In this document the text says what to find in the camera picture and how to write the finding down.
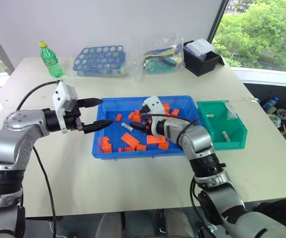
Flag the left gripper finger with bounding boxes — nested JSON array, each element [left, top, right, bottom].
[[79, 119, 114, 135], [76, 98, 104, 109]]

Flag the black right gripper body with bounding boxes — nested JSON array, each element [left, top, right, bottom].
[[140, 113, 156, 135]]

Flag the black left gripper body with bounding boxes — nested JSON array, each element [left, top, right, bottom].
[[63, 105, 84, 132]]

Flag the blue plastic bin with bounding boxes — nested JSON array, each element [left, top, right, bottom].
[[91, 95, 205, 161]]

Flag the green plastic bin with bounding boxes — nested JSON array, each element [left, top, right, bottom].
[[197, 100, 248, 151]]

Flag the orange brick cluster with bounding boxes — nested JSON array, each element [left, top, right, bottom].
[[128, 110, 142, 123]]

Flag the long orange brick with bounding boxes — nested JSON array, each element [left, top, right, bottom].
[[120, 132, 141, 147]]

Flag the wide orange brick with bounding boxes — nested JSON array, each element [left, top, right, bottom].
[[146, 135, 166, 145]]

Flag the stacked orange bricks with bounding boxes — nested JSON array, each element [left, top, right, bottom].
[[97, 136, 113, 154]]

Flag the blue test tube rack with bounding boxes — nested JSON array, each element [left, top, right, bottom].
[[72, 45, 128, 78]]

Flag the clear plastic bag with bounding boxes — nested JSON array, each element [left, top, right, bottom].
[[126, 33, 186, 82]]

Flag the green bagged item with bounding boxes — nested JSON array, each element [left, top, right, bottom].
[[146, 59, 178, 73]]

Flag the yellow blue bagged item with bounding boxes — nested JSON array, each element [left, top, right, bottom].
[[143, 48, 176, 60]]

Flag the green plastic bottle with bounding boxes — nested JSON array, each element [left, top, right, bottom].
[[38, 40, 65, 78]]

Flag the black open box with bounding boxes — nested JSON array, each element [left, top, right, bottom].
[[182, 39, 225, 77]]

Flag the clear label holder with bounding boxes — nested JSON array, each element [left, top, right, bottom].
[[224, 102, 237, 120]]

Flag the white purple packet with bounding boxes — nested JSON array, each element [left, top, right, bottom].
[[184, 38, 216, 60]]

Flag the grey rounded shape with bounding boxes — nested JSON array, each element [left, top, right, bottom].
[[164, 209, 196, 238]]

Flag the blue label water bottle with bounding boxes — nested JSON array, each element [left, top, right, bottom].
[[261, 96, 281, 112]]

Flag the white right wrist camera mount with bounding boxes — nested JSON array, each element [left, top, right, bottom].
[[142, 95, 166, 137]]

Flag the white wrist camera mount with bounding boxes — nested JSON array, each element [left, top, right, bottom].
[[52, 80, 79, 134], [142, 95, 166, 137]]

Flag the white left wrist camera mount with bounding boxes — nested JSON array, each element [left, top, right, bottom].
[[52, 80, 79, 134]]

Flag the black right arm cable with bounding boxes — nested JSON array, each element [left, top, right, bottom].
[[140, 113, 218, 238]]

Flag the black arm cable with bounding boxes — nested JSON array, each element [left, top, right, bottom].
[[140, 113, 218, 238], [16, 79, 61, 238]]

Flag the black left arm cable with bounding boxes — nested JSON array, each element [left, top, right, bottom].
[[16, 79, 61, 238]]

